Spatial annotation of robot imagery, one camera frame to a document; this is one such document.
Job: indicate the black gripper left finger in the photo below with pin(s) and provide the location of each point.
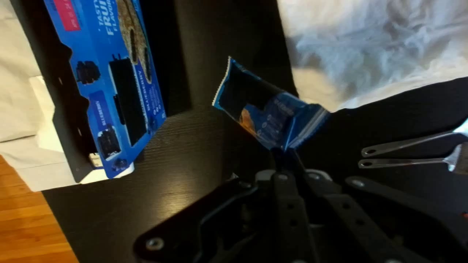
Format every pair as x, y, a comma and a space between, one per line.
235, 224

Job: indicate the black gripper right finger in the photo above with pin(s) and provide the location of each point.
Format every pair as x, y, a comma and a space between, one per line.
390, 224

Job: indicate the blue granola bar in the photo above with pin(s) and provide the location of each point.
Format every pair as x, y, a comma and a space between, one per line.
273, 117

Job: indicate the blue fruit bar box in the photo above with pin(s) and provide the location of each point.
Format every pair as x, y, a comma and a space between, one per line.
112, 73

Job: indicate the white plastic bag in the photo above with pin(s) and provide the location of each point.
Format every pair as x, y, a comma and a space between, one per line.
371, 44

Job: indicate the cream cloth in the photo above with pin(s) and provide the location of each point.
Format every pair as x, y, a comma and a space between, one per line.
20, 73

